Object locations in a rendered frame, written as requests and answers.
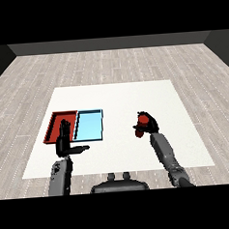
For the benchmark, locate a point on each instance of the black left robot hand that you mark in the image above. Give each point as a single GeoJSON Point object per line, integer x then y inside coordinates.
{"type": "Point", "coordinates": [62, 146]}

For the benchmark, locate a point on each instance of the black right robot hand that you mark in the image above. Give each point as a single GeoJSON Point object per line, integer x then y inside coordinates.
{"type": "Point", "coordinates": [151, 123]}

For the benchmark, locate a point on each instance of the red can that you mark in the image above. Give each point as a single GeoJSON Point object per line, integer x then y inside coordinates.
{"type": "Point", "coordinates": [141, 121]}

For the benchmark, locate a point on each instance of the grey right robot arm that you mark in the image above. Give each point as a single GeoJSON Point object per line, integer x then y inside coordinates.
{"type": "Point", "coordinates": [168, 159]}

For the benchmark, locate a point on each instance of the red shallow open box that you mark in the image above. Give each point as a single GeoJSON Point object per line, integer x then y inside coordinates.
{"type": "Point", "coordinates": [57, 126]}

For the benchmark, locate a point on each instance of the light blue shallow open box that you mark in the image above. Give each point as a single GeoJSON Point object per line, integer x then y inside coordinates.
{"type": "Point", "coordinates": [88, 125]}

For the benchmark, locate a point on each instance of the dark grey robot body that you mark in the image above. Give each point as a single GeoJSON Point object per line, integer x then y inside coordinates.
{"type": "Point", "coordinates": [119, 184]}

